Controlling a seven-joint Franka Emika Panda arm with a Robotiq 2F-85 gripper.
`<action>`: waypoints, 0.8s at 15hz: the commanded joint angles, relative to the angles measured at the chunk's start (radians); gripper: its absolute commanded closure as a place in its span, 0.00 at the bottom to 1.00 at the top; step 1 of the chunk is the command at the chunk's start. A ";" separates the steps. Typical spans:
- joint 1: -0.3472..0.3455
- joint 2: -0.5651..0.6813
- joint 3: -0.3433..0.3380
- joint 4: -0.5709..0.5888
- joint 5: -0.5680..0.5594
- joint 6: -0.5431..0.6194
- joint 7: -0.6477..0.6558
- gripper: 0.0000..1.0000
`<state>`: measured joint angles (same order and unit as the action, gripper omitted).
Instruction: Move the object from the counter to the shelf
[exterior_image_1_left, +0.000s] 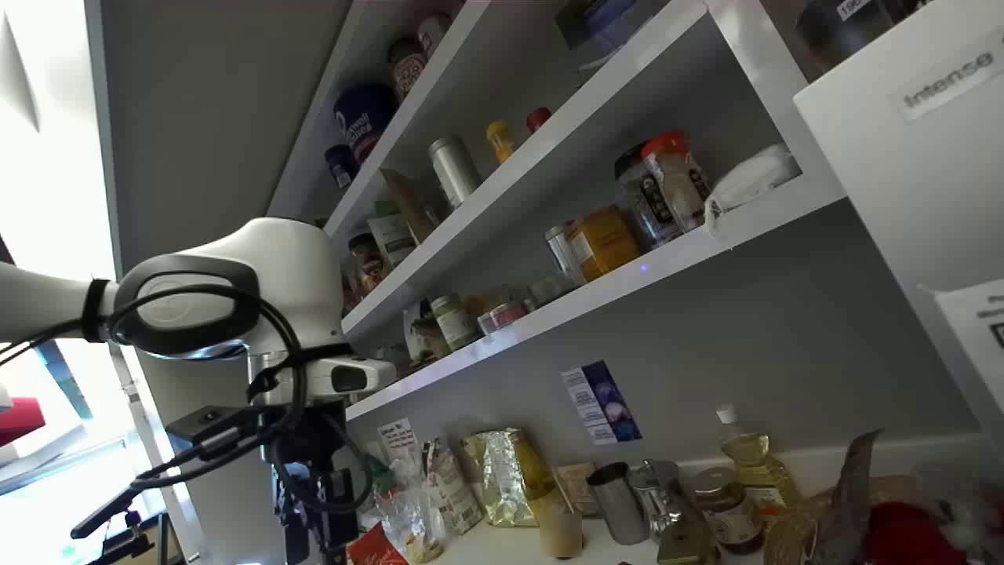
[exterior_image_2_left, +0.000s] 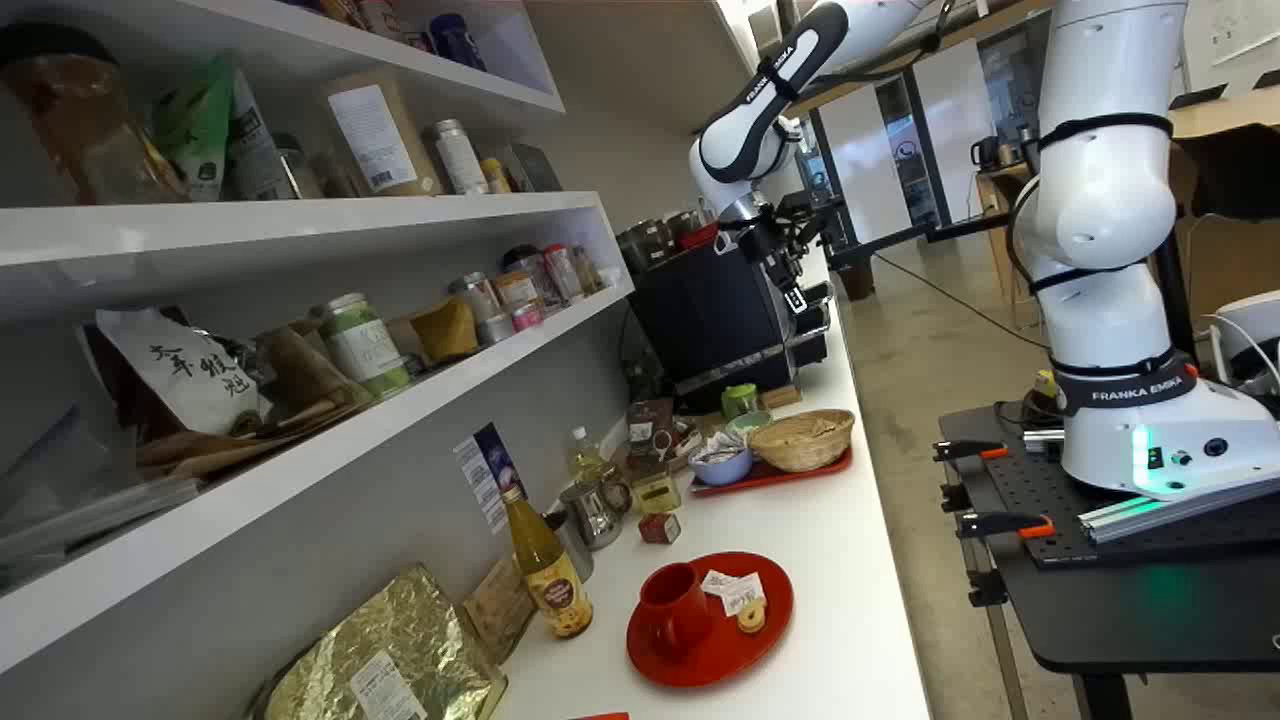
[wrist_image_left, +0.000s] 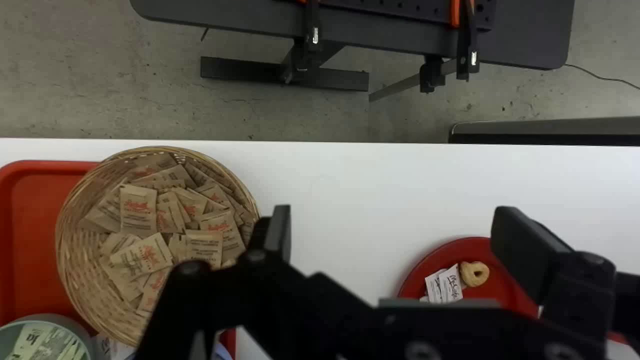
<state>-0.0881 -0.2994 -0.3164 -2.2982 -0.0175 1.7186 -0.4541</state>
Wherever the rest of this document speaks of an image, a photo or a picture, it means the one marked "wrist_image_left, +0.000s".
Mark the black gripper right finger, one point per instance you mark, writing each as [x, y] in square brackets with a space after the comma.
[527, 257]

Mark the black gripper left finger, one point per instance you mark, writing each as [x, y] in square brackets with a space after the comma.
[281, 233]

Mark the round red plate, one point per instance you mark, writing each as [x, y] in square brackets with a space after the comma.
[507, 286]

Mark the heart-shaped cookie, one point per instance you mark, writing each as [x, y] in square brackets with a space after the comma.
[475, 283]

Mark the brown sugar packet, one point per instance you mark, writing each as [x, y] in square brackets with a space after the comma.
[150, 255]
[170, 212]
[202, 247]
[136, 208]
[192, 205]

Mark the white paper packet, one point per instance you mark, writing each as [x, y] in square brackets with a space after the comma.
[443, 286]

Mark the round wicker basket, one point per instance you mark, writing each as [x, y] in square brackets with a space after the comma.
[81, 267]

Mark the black robot table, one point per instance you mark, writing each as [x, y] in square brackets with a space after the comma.
[372, 32]

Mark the red plastic tray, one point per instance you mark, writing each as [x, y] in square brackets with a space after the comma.
[27, 233]

